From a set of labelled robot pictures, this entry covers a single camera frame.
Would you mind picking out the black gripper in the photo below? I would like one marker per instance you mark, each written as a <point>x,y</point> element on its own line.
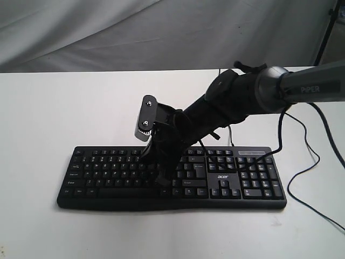
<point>198,120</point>

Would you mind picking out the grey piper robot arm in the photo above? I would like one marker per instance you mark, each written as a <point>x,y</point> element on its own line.
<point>232,97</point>

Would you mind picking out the black acer keyboard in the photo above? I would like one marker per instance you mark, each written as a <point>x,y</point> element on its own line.
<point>216,177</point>

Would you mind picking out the white backdrop cloth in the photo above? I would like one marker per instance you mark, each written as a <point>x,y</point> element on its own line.
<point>75,36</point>

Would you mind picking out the black tripod stand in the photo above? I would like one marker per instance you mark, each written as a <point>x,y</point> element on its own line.
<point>333,13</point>

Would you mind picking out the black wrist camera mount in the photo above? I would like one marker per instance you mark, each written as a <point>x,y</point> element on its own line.
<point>156,122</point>

